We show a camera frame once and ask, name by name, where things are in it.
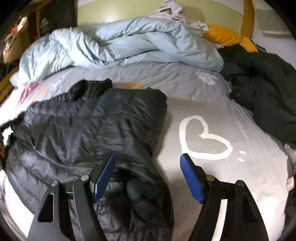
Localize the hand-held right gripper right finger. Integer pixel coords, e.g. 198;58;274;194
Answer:
180;153;270;241

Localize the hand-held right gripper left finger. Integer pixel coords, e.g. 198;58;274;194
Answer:
27;153;116;241

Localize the black down jacket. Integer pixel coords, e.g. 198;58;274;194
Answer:
0;78;175;241

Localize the grey printed bed sheet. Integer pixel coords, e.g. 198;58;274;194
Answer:
0;61;296;241

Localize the small pink object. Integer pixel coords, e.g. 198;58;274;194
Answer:
285;176;296;192

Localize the white tissue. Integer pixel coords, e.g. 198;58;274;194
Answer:
195;71;218;85

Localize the dark green coat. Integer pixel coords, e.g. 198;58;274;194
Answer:
217;44;296;149

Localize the light blue duvet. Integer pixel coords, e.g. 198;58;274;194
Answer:
10;17;225;87

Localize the yellow pillow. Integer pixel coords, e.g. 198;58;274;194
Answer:
203;23;258;52

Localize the black hanging garment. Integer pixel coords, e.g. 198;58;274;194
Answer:
35;0;78;37

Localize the grey crumpled cloth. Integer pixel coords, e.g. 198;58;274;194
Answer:
154;0;210;32

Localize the pale green headboard panel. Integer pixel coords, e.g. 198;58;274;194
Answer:
77;0;243;30

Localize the pink white hanging ornament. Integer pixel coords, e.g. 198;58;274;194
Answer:
5;16;29;63

